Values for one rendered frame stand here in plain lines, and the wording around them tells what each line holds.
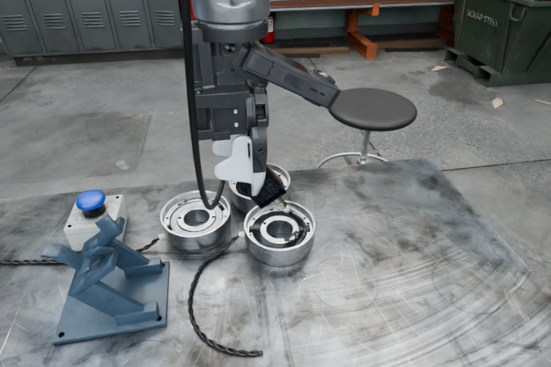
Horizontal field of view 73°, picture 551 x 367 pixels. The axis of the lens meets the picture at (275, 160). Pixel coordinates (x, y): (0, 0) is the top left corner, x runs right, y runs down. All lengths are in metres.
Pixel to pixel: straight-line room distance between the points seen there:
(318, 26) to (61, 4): 2.52
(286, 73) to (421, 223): 0.37
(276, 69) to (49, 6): 3.65
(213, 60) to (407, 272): 0.39
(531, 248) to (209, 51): 1.79
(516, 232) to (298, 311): 1.63
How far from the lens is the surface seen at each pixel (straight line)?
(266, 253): 0.53
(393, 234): 0.62
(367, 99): 1.49
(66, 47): 4.05
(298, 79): 0.40
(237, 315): 0.51
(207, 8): 0.37
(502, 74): 3.61
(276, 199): 0.51
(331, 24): 4.51
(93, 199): 0.61
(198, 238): 0.55
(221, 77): 0.40
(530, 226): 2.12
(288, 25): 4.39
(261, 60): 0.39
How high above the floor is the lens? 1.22
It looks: 34 degrees down
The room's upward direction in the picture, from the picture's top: straight up
